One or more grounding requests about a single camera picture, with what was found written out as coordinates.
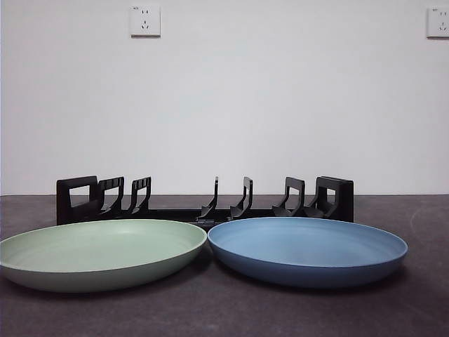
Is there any blue round plate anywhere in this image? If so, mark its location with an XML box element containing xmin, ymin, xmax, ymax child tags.
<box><xmin>206</xmin><ymin>216</ymin><xmax>409</xmax><ymax>289</ymax></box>

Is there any green round plate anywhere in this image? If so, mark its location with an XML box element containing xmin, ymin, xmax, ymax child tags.
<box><xmin>0</xmin><ymin>219</ymin><xmax>208</xmax><ymax>294</ymax></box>

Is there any black plastic plate rack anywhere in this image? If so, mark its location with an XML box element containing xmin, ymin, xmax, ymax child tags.
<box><xmin>55</xmin><ymin>175</ymin><xmax>355</xmax><ymax>227</ymax></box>

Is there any white wall socket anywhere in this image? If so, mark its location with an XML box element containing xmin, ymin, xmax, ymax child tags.
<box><xmin>426</xmin><ymin>6</ymin><xmax>449</xmax><ymax>39</ymax></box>
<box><xmin>130</xmin><ymin>4</ymin><xmax>162</xmax><ymax>38</ymax></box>

